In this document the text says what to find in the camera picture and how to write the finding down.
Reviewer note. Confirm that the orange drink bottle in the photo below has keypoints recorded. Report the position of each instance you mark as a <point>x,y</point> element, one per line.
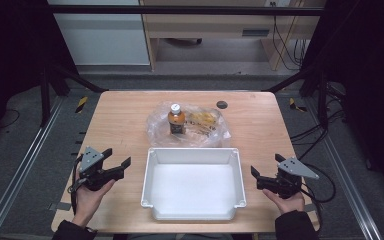
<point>176,121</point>

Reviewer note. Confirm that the black metal frame stand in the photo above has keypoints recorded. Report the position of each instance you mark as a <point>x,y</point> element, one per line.
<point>45,100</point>
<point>322,100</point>

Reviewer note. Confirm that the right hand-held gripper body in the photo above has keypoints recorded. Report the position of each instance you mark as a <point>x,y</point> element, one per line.
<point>288,181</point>

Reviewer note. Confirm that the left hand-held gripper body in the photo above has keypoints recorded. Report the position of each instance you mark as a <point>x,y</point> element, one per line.
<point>91,166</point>

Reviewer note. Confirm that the person's right hand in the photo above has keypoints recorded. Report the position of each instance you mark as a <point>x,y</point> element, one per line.
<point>290,204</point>

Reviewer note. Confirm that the white cabinet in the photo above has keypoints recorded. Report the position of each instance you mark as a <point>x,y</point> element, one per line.
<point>103,36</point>

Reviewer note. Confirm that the black horizontal frame bar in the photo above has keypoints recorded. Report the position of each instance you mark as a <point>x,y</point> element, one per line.
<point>180,10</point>

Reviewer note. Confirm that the black curtain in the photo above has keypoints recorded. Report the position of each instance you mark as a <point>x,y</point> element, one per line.
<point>370,83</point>
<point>10,50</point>

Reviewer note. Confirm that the white plastic bin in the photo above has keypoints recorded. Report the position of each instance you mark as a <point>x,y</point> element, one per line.
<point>193,186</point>

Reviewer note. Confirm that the dark round table grommet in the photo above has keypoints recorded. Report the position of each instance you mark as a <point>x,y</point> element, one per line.
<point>222,104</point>

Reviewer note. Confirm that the yellow snack packet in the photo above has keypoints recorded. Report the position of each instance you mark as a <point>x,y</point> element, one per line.
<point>205,120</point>

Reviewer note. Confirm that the yellow black floor tape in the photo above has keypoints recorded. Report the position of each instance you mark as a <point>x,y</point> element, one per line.
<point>81,104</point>
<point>295,105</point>

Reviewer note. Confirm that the clear plastic bag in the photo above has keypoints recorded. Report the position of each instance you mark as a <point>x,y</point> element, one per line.
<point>160,131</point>

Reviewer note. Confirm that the light wooden desk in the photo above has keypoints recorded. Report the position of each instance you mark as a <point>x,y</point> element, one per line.
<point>210,25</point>

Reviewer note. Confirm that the aluminium floor rail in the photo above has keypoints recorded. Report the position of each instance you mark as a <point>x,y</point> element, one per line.
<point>343,173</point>
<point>20,170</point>

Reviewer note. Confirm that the person's left hand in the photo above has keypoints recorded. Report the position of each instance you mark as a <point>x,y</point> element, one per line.
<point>88,203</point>

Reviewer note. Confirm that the grey tape strip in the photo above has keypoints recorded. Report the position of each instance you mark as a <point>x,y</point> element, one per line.
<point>60,206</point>
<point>310,207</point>

